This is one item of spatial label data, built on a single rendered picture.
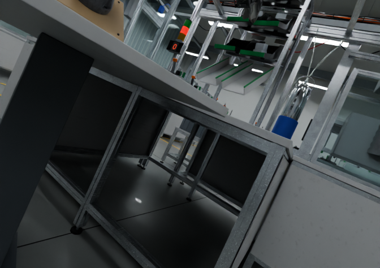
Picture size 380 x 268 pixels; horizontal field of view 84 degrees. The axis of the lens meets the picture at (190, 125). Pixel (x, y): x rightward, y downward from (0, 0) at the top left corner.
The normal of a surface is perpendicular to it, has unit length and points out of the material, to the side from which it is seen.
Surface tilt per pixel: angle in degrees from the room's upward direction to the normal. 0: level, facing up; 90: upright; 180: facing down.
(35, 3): 90
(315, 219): 90
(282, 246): 90
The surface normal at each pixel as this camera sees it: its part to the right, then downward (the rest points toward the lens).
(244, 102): -0.45, -0.19
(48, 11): 0.59, 0.29
